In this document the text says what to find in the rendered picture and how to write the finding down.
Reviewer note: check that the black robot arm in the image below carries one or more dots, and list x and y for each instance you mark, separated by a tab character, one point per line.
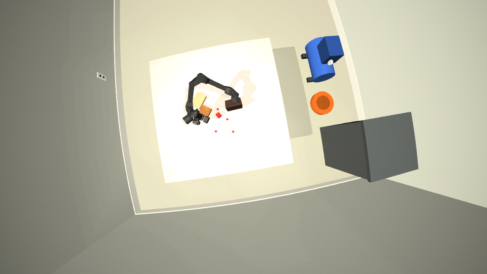
192	115

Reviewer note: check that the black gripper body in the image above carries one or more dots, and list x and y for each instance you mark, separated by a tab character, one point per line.
205	120

